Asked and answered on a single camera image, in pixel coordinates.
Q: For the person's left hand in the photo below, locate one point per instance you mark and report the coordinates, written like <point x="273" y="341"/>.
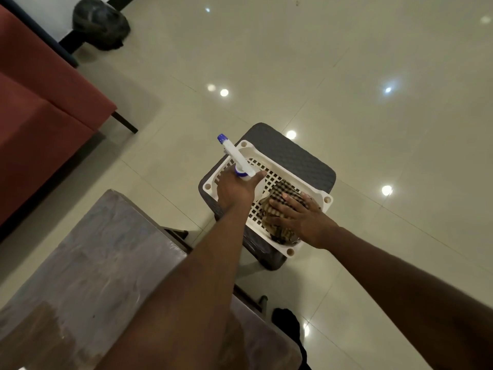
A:
<point x="233" y="190"/>

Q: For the black metal table frame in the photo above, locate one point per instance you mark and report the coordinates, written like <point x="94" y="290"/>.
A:
<point x="177" y="235"/>

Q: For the person's left thumb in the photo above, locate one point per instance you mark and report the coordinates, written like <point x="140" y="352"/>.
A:
<point x="257" y="177"/>

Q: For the person's right forearm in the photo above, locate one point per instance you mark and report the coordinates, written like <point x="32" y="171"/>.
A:
<point x="404" y="296"/>

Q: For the person's right thumb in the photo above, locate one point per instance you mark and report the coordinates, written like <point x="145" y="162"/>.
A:
<point x="283" y="233"/>

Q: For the dark grey plastic stool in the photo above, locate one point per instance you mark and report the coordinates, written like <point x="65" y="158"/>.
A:
<point x="292" y="154"/>

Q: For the person's right hand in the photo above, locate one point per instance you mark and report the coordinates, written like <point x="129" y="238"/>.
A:
<point x="308" y="223"/>

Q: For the black garbage bag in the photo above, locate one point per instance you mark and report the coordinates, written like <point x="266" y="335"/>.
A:
<point x="100" y="25"/>

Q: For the red fabric sofa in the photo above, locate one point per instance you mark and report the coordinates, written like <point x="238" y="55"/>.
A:
<point x="38" y="111"/>

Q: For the person's right little finger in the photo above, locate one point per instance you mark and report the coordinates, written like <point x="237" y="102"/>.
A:
<point x="310" y="199"/>

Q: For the person's right middle finger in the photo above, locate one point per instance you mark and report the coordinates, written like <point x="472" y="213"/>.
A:
<point x="283" y="207"/>

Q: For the white perforated plastic basket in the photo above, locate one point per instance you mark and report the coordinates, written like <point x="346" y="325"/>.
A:
<point x="269" y="174"/>

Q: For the person's left forearm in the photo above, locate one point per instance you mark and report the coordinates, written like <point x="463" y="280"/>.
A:
<point x="185" y="304"/>

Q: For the white spray bottle blue nozzle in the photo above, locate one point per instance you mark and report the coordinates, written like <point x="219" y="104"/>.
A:
<point x="235" y="152"/>

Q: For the brown checkered cloth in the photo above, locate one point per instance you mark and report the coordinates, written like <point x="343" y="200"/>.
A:
<point x="281" y="187"/>

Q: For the person's black trouser leg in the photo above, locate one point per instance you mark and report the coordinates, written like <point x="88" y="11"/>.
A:
<point x="288" y="325"/>

